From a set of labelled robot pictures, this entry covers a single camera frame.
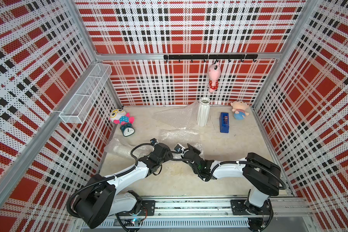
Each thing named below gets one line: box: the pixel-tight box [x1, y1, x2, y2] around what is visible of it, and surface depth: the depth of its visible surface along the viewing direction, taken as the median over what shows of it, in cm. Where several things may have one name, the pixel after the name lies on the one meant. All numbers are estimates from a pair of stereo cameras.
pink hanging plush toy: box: [207, 61, 221, 93], surface depth 95 cm
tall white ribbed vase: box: [197, 97, 211, 128], surface depth 98 cm
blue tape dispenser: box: [219, 112, 230, 134], surface depth 106 cm
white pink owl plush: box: [109, 108, 135, 126], surface depth 109 cm
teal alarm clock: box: [119, 122, 136, 137], surface depth 102 cm
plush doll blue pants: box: [230, 100, 250, 121], surface depth 113 cm
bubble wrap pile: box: [152, 101, 201, 131], surface depth 110 cm
